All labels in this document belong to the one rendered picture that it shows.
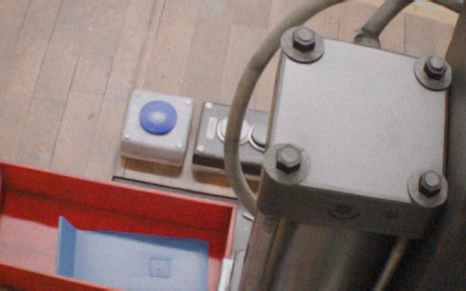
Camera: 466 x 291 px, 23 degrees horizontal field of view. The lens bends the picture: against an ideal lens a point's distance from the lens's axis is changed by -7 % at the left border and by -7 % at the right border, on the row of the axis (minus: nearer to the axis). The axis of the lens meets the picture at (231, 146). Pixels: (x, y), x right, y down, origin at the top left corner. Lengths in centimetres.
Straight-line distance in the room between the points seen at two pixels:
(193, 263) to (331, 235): 61
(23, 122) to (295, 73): 74
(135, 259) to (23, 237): 12
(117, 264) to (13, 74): 27
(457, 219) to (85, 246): 72
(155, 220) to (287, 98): 66
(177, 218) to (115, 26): 27
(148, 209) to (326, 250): 61
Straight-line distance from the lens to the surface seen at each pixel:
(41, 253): 121
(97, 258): 120
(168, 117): 126
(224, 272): 94
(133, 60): 134
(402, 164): 57
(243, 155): 125
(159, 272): 120
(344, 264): 63
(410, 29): 143
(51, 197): 123
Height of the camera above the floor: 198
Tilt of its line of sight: 57 degrees down
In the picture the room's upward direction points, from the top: 11 degrees clockwise
